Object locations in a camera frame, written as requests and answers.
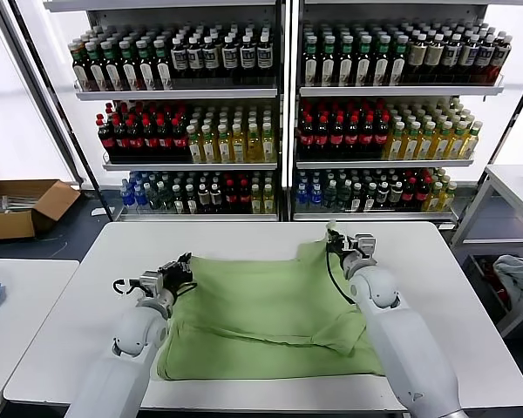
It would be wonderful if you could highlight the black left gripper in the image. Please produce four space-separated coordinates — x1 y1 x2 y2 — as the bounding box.
158 252 198 293

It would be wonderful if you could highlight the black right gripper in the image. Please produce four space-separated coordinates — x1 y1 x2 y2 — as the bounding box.
324 228 357 260

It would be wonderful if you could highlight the green polo shirt red print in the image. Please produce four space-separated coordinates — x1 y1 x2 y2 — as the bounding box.
156 221 387 382

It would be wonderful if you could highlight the cola bottle red cap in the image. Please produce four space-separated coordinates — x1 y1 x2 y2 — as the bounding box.
96 114 118 163
225 179 239 215
126 120 145 164
173 119 191 164
111 119 131 164
157 119 175 164
299 113 316 160
360 113 376 160
402 178 417 208
374 113 391 159
344 113 362 160
314 113 331 160
416 177 431 208
329 113 346 160
141 119 160 164
238 179 252 215

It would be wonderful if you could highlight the grey metal shelving unit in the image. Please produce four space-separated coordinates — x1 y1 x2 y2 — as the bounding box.
287 0 506 232
44 0 289 225

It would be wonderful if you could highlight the red item in crate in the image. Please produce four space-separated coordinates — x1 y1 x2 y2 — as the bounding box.
478 260 508 307

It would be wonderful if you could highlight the metal parts bundle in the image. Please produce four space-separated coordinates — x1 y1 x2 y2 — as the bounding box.
0 194 41 215

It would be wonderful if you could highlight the dark bottle green white label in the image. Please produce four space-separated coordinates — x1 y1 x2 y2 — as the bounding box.
303 37 320 88
391 37 409 86
338 37 356 88
356 37 374 88
137 40 159 92
119 41 142 93
373 37 392 87
153 39 174 92
103 41 126 93
85 42 109 93
71 41 92 93
321 37 337 88

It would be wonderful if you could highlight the brown cardboard box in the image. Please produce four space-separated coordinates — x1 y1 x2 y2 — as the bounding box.
0 179 83 242

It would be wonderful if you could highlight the grey white crumpled cloth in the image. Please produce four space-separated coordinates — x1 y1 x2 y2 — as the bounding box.
491 254 523 308

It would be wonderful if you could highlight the grey metal side table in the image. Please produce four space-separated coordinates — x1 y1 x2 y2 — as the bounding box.
450 164 523 339

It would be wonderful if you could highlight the dark bottle white blue label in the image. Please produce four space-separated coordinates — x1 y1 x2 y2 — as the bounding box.
255 35 275 80
202 37 221 81
239 36 257 81
187 37 205 81
476 35 496 84
443 35 463 84
221 37 240 81
460 35 480 84
171 38 189 81

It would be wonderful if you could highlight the dark bottle beige label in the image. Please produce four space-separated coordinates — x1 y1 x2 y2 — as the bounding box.
406 37 426 84
425 35 445 84

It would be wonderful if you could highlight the red drink bottle white label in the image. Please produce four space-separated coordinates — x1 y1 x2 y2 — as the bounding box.
489 33 513 85

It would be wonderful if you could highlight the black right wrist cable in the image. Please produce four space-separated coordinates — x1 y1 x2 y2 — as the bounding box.
324 247 359 306

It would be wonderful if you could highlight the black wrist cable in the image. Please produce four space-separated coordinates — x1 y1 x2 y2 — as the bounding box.
324 247 359 306
112 277 143 296

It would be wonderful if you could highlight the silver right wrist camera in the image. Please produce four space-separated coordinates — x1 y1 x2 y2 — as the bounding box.
351 233 379 263

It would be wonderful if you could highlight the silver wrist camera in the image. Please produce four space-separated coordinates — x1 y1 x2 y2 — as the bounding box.
138 269 163 298
351 233 379 263

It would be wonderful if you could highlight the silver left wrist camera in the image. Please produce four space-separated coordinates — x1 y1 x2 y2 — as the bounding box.
138 269 163 298

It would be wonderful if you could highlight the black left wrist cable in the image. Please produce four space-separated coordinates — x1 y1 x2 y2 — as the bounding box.
112 277 143 296

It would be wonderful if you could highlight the dark metal frame post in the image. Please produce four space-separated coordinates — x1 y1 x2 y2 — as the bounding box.
0 0 117 221

